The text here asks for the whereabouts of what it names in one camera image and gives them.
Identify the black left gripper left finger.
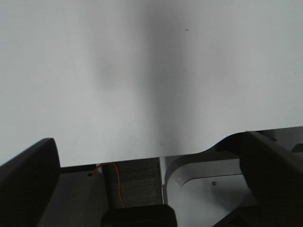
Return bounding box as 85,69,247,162
0,138,61,227

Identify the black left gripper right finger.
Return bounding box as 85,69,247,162
240,132,303,227

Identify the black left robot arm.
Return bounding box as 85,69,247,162
0,132,303,227

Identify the grey robot base platform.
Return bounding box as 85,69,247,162
47,126,303,227

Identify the orange wire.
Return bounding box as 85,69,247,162
91,163,125,208

